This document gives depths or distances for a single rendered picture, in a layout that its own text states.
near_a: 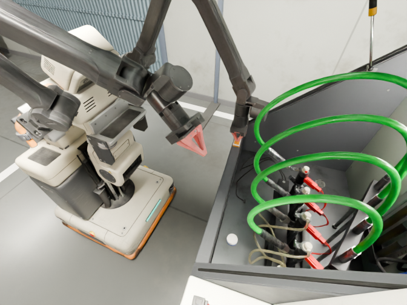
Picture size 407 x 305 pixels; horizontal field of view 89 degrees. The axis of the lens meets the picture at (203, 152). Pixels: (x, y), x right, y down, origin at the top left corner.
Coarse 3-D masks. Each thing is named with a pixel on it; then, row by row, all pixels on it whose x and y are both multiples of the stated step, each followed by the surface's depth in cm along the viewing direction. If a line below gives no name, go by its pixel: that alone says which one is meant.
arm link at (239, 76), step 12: (192, 0) 64; (204, 0) 63; (204, 12) 65; (216, 12) 64; (216, 24) 66; (216, 36) 68; (228, 36) 67; (216, 48) 70; (228, 48) 68; (228, 60) 70; (240, 60) 71; (228, 72) 73; (240, 72) 71; (240, 84) 73; (252, 84) 75
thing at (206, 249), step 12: (240, 144) 95; (228, 156) 90; (228, 168) 85; (228, 180) 81; (228, 192) 78; (216, 204) 74; (216, 216) 71; (216, 228) 68; (204, 240) 65; (216, 240) 75; (204, 252) 63
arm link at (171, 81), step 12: (156, 72) 45; (168, 72) 41; (180, 72) 43; (156, 84) 44; (168, 84) 42; (180, 84) 43; (192, 84) 45; (120, 96) 46; (132, 96) 45; (144, 96) 46; (168, 96) 45; (180, 96) 46
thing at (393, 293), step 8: (344, 296) 34; (352, 296) 32; (360, 296) 31; (368, 296) 30; (376, 296) 29; (384, 296) 28; (392, 296) 27; (400, 296) 26; (280, 304) 49; (288, 304) 46; (296, 304) 43; (304, 304) 41; (312, 304) 39; (320, 304) 37; (328, 304) 36; (336, 304) 34; (344, 304) 33; (352, 304) 32; (360, 304) 30; (368, 304) 29; (376, 304) 28; (384, 304) 27; (392, 304) 26; (400, 304) 26
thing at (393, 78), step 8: (352, 72) 42; (360, 72) 42; (368, 72) 41; (376, 72) 41; (312, 80) 46; (320, 80) 45; (328, 80) 44; (336, 80) 44; (384, 80) 41; (392, 80) 40; (400, 80) 40; (296, 88) 47; (304, 88) 47; (280, 96) 50; (288, 96) 49; (272, 104) 52; (264, 112) 54; (256, 120) 57; (256, 128) 58; (256, 136) 60; (400, 160) 53; (384, 176) 57
